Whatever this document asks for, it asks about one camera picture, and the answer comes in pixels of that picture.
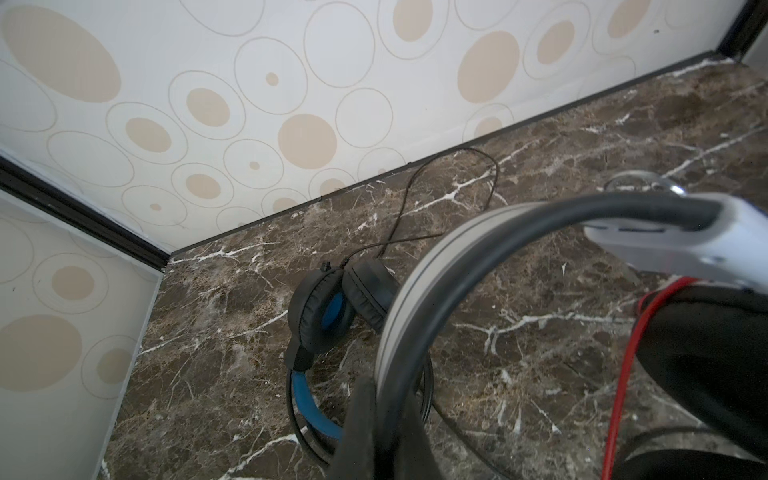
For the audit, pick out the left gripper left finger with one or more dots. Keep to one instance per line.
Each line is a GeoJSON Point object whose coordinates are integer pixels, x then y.
{"type": "Point", "coordinates": [356, 453]}

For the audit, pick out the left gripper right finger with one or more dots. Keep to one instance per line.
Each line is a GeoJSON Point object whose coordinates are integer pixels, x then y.
{"type": "Point", "coordinates": [413, 457]}

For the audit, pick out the white headphones with red cable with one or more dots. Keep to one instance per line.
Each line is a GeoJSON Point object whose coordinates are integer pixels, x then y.
{"type": "Point", "coordinates": [551, 322]}

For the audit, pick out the black blue headphones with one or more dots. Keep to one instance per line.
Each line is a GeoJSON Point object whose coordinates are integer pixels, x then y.
{"type": "Point", "coordinates": [321, 311]}

